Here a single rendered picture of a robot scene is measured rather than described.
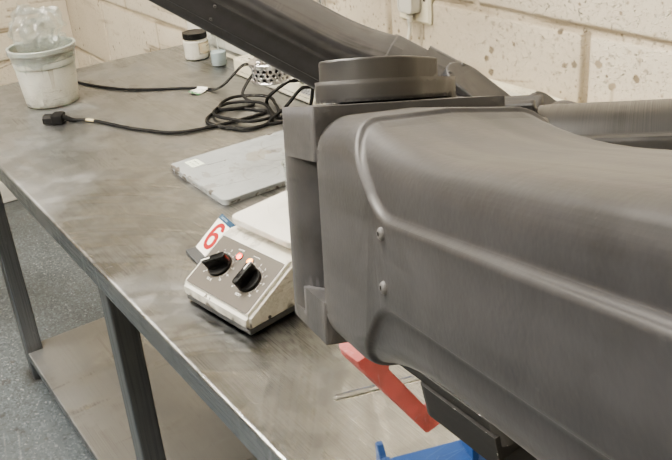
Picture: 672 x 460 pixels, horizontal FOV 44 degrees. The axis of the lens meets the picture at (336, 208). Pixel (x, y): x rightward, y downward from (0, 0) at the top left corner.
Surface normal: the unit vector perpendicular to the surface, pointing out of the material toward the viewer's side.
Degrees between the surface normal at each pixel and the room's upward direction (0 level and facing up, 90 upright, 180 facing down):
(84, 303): 0
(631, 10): 90
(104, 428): 0
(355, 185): 84
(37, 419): 0
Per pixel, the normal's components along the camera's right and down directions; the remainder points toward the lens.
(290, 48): -0.30, 0.58
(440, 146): -0.07, -0.96
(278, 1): 0.34, -0.63
